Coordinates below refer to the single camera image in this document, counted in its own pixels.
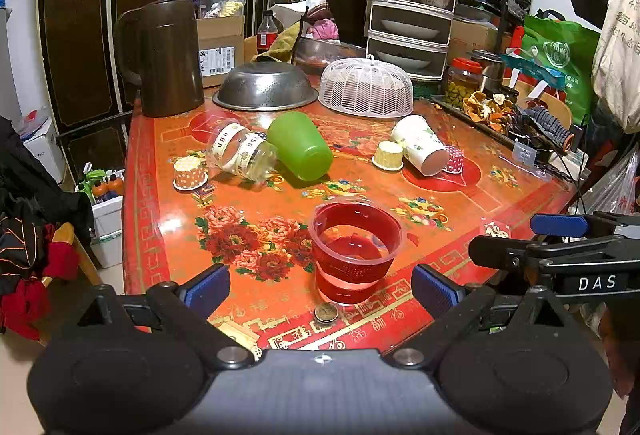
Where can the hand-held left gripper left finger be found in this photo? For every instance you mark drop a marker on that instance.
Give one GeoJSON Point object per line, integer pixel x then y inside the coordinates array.
{"type": "Point", "coordinates": [207, 284]}

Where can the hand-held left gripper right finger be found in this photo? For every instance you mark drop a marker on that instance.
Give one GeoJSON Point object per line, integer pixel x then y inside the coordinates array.
{"type": "Point", "coordinates": [434, 291]}

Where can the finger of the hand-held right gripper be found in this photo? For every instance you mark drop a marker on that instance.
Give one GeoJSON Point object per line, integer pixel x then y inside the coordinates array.
{"type": "Point", "coordinates": [559, 225]}
{"type": "Point", "coordinates": [505, 253]}

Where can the green plastic cup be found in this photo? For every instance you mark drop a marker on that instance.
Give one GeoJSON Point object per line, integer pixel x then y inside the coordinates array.
{"type": "Point", "coordinates": [300, 145]}

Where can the person's right forearm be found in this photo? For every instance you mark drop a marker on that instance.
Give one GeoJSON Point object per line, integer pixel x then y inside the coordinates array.
{"type": "Point", "coordinates": [621, 350]}

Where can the clear plastic cup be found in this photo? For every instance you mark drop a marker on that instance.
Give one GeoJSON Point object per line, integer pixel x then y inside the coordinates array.
{"type": "Point", "coordinates": [356, 247]}

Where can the red dotted small paper cup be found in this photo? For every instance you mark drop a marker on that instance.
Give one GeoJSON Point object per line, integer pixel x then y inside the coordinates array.
{"type": "Point", "coordinates": [454, 160]}

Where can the orange dotted small paper cup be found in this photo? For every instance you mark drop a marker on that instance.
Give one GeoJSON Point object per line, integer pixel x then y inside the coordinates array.
{"type": "Point", "coordinates": [190, 174]}

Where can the clear printed glass cup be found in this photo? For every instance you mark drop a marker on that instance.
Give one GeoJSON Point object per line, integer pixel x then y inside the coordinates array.
{"type": "Point", "coordinates": [240, 150]}

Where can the white printed paper cup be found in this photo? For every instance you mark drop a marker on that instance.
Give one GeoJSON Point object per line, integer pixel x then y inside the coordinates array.
{"type": "Point", "coordinates": [420, 142]}

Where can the yellow striped small paper cup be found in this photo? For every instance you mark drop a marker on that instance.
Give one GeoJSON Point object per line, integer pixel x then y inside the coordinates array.
{"type": "Point", "coordinates": [388, 156]}

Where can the clear plastic bag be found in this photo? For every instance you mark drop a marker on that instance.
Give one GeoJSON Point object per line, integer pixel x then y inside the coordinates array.
{"type": "Point", "coordinates": [615, 185]}

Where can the dark tray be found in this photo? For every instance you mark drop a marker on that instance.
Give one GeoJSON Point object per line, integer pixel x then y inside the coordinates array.
{"type": "Point", "coordinates": [530, 155]}

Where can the round metal cap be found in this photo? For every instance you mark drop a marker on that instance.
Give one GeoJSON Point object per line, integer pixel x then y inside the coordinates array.
{"type": "Point", "coordinates": [326, 314]}

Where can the white crate with bottles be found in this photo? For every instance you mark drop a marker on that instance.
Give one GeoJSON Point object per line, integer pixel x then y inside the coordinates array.
{"type": "Point", "coordinates": [107, 215]}

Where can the dried orange peels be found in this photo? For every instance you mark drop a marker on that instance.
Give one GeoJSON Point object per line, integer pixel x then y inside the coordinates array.
{"type": "Point", "coordinates": [487, 110]}

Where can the glass jar with red lid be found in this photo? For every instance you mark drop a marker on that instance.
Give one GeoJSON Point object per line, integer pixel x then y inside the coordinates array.
{"type": "Point", "coordinates": [462, 85]}

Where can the dark lidded glass jar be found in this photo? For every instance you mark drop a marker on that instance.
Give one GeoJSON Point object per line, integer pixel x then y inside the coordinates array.
{"type": "Point", "coordinates": [487, 67]}

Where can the green shopping bag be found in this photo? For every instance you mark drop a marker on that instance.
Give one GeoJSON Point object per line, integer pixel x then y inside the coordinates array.
{"type": "Point", "coordinates": [565, 50]}

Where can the cream tote bag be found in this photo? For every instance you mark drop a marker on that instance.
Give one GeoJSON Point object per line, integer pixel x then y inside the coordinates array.
{"type": "Point", "coordinates": [620, 60]}

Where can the black and red clothes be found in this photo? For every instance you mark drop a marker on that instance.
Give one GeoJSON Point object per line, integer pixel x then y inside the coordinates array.
{"type": "Point", "coordinates": [30, 225]}

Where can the steel colander bowl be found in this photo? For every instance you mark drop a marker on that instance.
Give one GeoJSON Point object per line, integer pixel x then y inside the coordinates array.
{"type": "Point", "coordinates": [265, 85]}

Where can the white box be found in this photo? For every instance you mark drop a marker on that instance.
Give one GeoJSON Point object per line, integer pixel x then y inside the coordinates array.
{"type": "Point", "coordinates": [45, 147]}

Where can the white mesh food cover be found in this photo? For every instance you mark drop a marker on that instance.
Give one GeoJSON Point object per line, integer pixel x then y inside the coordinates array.
{"type": "Point", "coordinates": [367, 87]}

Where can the white plate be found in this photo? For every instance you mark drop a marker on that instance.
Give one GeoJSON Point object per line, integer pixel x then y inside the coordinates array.
{"type": "Point", "coordinates": [402, 60]}
{"type": "Point", "coordinates": [410, 29]}

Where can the brown plastic pitcher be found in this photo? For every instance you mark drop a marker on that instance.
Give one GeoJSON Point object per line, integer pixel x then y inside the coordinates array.
{"type": "Point", "coordinates": [165, 60]}

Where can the cardboard box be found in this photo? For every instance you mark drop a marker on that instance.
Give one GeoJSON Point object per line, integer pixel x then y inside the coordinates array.
{"type": "Point", "coordinates": [220, 50]}

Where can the yellow cloth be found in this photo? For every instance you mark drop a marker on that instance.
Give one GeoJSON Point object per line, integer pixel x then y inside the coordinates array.
{"type": "Point", "coordinates": [282, 45]}

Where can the cola bottle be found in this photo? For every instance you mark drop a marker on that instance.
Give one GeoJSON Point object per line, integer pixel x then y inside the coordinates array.
{"type": "Point", "coordinates": [269, 32]}

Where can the metal basin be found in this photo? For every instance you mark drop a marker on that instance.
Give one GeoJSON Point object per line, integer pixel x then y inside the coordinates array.
{"type": "Point", "coordinates": [325, 51]}

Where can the pink cloth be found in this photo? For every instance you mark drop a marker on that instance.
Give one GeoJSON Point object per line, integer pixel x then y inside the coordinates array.
{"type": "Point", "coordinates": [322, 27]}

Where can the dark wooden wardrobe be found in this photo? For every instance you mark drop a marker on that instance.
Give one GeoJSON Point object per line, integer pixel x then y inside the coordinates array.
{"type": "Point", "coordinates": [80, 15]}

